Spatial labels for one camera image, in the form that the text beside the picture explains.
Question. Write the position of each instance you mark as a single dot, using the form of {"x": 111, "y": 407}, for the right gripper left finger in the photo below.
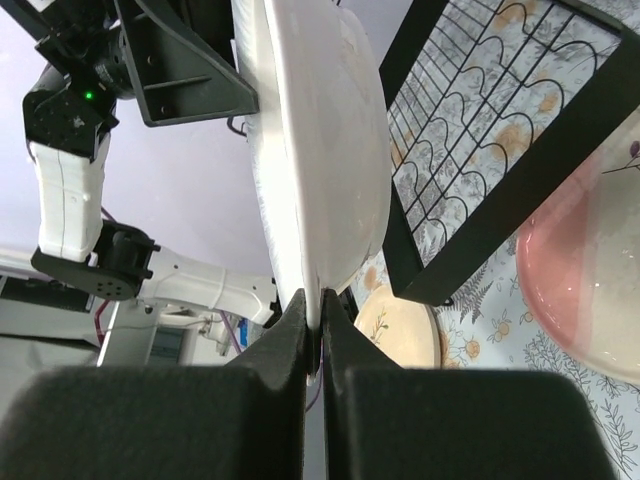
{"x": 242, "y": 420}

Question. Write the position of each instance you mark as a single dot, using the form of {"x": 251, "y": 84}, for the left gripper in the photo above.
{"x": 180, "y": 61}

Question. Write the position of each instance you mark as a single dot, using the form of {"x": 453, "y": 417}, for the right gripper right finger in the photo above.
{"x": 383, "y": 421}

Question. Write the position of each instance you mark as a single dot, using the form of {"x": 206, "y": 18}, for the cream green plate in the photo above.
{"x": 403, "y": 330}

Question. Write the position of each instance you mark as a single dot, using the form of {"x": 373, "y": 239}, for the white bowl plate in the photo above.
{"x": 319, "y": 144}

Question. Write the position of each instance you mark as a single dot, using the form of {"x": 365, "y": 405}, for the black wire dish rack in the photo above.
{"x": 491, "y": 106}

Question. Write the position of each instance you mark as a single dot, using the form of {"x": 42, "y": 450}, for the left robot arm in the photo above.
{"x": 68, "y": 121}

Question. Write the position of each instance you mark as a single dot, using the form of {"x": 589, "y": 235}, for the pink cream plate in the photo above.
{"x": 577, "y": 258}

